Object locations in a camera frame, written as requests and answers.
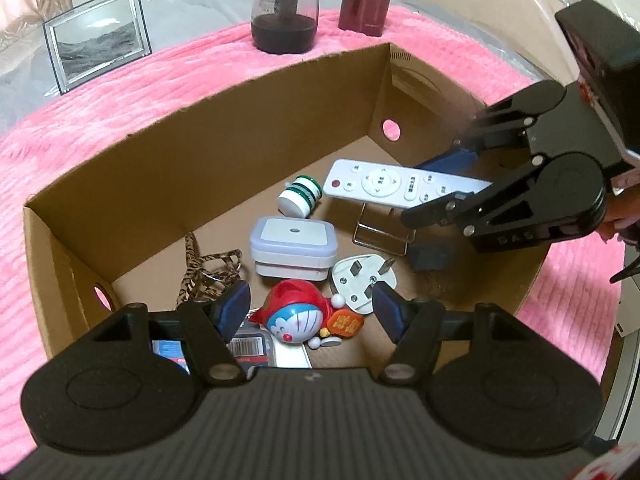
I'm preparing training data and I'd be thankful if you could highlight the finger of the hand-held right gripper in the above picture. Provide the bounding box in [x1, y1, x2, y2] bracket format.
[414, 80, 568, 173]
[399, 156, 551, 239]

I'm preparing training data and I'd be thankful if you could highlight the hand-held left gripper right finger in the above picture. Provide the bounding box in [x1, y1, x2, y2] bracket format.
[371, 281, 543, 386]

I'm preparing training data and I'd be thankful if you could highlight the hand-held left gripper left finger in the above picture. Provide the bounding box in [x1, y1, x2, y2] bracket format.
[75, 279, 252, 386]

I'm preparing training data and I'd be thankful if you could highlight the white plug adapter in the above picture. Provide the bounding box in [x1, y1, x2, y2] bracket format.
[331, 255, 396, 316]

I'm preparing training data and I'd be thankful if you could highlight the clear box with blue label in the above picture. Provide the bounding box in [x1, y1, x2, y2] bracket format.
[150, 322, 277, 376]

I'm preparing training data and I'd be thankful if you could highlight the blue binder clip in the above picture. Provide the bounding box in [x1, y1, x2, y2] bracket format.
[351, 203, 457, 273]

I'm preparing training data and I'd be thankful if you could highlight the red cartoon figurine toy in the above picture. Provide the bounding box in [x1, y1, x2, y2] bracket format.
[251, 280, 366, 352]

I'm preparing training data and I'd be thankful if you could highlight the white remote control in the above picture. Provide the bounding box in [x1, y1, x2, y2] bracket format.
[321, 158, 493, 209]

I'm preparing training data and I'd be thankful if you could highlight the brown patterned hair clip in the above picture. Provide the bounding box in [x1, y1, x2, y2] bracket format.
[176, 232, 246, 311]

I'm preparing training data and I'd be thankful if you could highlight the white square box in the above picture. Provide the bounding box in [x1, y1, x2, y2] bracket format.
[272, 345, 312, 369]

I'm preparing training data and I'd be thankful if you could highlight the white square night light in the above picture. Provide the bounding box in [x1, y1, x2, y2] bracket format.
[250, 216, 338, 282]

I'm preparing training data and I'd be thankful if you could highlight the green white striped spool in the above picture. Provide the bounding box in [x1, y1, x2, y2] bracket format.
[277, 175, 321, 218]

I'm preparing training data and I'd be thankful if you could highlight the brown cardboard box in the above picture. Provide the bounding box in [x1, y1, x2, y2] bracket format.
[22, 42, 558, 366]

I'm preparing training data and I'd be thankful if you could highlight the person's right hand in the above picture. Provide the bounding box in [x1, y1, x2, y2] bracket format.
[599, 191, 640, 245]

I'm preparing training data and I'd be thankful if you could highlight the dark glass jar green lid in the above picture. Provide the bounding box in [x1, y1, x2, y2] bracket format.
[250, 0, 320, 56]

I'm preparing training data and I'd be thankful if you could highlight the pink ribbed blanket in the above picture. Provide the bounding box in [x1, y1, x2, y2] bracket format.
[0, 5, 628, 466]

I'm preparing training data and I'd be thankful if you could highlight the silver picture frame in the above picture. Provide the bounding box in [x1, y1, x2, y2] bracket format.
[42, 0, 152, 96]

